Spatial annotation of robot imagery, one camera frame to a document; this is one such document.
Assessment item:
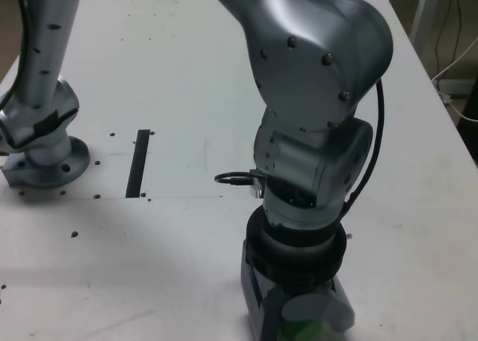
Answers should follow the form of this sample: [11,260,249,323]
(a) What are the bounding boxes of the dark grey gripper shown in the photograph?
[240,239,356,341]

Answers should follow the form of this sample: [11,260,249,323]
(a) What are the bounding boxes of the green cube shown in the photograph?
[287,318,337,341]

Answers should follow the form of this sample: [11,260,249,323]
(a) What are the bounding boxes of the black tape strip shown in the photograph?
[125,129,151,199]

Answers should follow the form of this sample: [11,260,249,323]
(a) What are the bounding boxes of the white furniture leg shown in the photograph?
[409,0,436,40]

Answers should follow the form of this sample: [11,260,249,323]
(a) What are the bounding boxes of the white cable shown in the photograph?
[432,37,478,122]

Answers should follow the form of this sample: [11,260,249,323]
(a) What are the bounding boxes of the thin black hanging cable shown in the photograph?
[435,0,463,77]

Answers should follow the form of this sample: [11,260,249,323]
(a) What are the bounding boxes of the black cable behind arm foot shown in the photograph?
[0,0,29,109]

